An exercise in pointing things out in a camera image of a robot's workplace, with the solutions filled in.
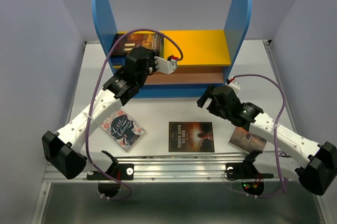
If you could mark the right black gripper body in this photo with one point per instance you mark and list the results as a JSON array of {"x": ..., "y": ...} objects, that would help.
[{"x": 214, "y": 108}]

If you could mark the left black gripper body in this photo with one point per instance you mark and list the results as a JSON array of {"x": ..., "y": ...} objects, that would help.
[{"x": 151, "y": 67}]

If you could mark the brown Edward Tulane book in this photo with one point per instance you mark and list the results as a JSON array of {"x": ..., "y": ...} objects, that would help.
[{"x": 151, "y": 41}]

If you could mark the Animal Farm book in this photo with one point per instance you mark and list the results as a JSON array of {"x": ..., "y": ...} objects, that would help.
[{"x": 118, "y": 59}]

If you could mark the Jane Eyre book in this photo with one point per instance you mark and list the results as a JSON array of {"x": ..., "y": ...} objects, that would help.
[{"x": 118, "y": 64}]

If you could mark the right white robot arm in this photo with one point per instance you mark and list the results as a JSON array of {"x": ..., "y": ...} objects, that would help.
[{"x": 310, "y": 163}]

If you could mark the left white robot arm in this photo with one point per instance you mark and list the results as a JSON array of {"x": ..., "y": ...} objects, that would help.
[{"x": 62, "y": 148}]

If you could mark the Tale of Two Cities book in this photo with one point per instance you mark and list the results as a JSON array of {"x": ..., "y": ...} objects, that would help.
[{"x": 246, "y": 141}]

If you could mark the Three Days to See book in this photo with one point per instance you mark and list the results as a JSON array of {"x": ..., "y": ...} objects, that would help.
[{"x": 191, "y": 137}]

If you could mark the blue yellow wooden bookshelf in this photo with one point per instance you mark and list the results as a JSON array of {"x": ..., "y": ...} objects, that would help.
[{"x": 204, "y": 57}]

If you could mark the Little Women book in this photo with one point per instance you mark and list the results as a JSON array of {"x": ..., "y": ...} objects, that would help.
[{"x": 123, "y": 129}]

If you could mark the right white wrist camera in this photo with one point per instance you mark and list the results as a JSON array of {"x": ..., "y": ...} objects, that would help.
[{"x": 233, "y": 84}]

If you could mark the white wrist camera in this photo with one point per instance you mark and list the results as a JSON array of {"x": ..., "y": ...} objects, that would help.
[
  {"x": 165, "y": 66},
  {"x": 233, "y": 84}
]

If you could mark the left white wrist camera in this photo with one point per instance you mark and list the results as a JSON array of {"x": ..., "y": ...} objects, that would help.
[{"x": 165, "y": 66}]

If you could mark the aluminium mounting rail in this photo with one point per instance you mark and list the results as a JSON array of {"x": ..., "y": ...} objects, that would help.
[{"x": 204, "y": 168}]

